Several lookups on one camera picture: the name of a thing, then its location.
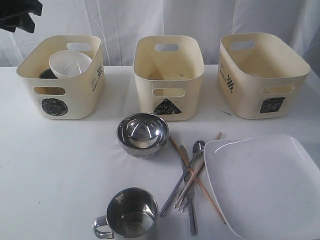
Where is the steel mug front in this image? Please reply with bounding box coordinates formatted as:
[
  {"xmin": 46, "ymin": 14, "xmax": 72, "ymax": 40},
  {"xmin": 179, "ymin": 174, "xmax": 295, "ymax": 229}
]
[{"xmin": 92, "ymin": 187, "xmax": 159, "ymax": 240}]

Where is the cream bin with square mark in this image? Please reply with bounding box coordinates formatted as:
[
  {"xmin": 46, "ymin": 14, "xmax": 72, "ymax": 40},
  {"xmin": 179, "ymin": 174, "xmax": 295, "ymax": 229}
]
[{"xmin": 217, "ymin": 32, "xmax": 311, "ymax": 120}]

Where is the cream bin with triangle mark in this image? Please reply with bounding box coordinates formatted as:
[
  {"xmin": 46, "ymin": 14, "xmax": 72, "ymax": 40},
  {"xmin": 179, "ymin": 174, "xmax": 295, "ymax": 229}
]
[{"xmin": 133, "ymin": 35, "xmax": 205, "ymax": 121}]

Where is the cream bin with circle mark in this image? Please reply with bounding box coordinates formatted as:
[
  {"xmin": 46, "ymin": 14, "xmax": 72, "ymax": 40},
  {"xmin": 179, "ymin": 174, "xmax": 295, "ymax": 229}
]
[{"xmin": 16, "ymin": 35, "xmax": 105, "ymax": 120}]

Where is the steel spoon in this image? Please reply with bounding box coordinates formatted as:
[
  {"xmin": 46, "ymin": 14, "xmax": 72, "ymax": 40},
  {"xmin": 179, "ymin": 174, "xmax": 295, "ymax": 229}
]
[{"xmin": 159, "ymin": 140, "xmax": 205, "ymax": 217}]

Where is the steel mug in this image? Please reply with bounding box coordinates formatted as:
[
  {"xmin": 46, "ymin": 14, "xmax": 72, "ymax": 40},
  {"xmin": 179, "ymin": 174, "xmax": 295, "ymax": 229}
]
[
  {"xmin": 38, "ymin": 68, "xmax": 57, "ymax": 79},
  {"xmin": 92, "ymin": 187, "xmax": 159, "ymax": 240}
]

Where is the white plastic bowl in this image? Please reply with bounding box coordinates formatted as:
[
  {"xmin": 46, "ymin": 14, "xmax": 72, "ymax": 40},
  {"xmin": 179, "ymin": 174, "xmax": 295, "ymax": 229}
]
[{"xmin": 49, "ymin": 50, "xmax": 92, "ymax": 79}]

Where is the steel table knife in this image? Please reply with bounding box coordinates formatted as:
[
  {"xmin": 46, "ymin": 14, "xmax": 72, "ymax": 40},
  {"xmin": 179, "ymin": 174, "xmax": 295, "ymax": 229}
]
[{"xmin": 180, "ymin": 145, "xmax": 197, "ymax": 236}]

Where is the wooden chopstick pale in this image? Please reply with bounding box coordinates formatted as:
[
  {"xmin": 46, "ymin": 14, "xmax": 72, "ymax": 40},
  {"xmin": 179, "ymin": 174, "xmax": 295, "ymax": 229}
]
[{"xmin": 175, "ymin": 131, "xmax": 223, "ymax": 206}]

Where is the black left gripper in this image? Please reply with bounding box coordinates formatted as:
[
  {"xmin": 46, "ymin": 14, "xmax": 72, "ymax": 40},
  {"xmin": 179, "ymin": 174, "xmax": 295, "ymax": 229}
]
[{"xmin": 0, "ymin": 0, "xmax": 43, "ymax": 34}]

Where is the wooden chopstick long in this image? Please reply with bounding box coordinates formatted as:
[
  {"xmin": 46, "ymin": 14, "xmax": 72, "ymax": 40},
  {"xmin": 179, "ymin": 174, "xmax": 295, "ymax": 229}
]
[{"xmin": 169, "ymin": 136, "xmax": 226, "ymax": 224}]

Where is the white square plate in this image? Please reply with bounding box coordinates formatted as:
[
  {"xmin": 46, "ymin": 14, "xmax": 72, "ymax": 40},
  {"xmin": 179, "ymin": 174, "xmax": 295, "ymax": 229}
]
[{"xmin": 204, "ymin": 134, "xmax": 320, "ymax": 240}]

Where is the steel fork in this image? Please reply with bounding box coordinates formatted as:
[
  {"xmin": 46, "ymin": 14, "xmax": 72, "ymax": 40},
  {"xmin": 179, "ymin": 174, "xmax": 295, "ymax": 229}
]
[{"xmin": 173, "ymin": 192, "xmax": 192, "ymax": 213}]

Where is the stainless steel bowl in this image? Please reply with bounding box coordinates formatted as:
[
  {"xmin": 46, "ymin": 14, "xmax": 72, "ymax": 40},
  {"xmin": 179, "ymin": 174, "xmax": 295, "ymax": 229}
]
[{"xmin": 116, "ymin": 112, "xmax": 169, "ymax": 158}]

